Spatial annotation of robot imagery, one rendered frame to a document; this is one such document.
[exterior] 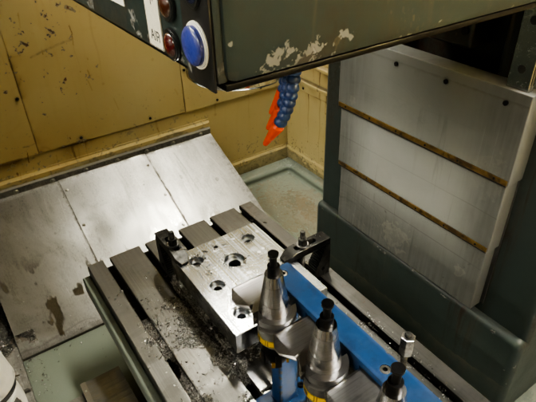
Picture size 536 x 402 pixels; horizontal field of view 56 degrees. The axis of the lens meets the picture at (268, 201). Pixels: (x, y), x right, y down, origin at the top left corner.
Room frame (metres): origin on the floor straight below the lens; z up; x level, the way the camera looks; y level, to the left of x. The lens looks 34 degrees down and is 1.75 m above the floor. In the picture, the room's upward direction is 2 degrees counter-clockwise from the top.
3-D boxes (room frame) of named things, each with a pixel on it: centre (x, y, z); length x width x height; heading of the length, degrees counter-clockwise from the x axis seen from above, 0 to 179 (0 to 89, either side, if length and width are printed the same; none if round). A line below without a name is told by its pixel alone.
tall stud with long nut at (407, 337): (0.62, -0.25, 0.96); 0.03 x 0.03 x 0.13
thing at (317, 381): (0.41, -0.06, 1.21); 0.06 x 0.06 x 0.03
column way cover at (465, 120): (0.99, -0.33, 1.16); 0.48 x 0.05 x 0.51; 33
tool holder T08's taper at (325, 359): (0.41, -0.06, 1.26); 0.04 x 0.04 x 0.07
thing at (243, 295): (0.55, 0.03, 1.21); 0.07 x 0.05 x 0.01; 123
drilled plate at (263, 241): (0.84, 0.05, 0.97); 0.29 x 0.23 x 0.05; 33
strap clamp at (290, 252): (0.91, -0.08, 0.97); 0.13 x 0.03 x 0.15; 123
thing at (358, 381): (0.37, -0.10, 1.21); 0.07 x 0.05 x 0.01; 123
